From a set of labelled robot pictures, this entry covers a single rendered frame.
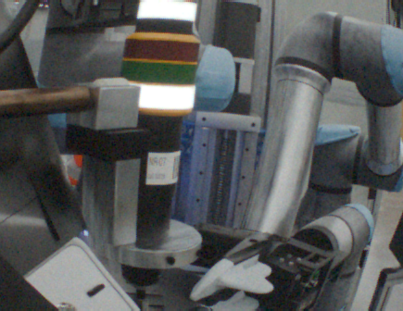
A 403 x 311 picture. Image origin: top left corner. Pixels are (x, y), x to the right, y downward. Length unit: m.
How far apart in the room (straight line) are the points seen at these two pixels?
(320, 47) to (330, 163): 0.43
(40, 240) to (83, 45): 0.31
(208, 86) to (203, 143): 0.66
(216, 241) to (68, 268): 0.32
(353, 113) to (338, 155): 1.33
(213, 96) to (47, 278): 0.36
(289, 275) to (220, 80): 0.21
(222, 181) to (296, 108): 0.52
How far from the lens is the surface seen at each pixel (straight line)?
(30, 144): 0.31
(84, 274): 0.29
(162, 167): 0.31
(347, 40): 0.80
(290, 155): 0.76
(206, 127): 1.23
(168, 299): 0.45
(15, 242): 0.27
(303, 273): 0.52
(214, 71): 0.58
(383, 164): 1.11
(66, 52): 0.55
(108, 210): 0.30
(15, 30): 0.24
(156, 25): 0.30
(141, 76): 0.30
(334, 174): 1.18
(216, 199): 1.28
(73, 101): 0.27
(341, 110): 2.45
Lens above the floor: 1.39
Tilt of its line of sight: 11 degrees down
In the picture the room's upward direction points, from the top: 6 degrees clockwise
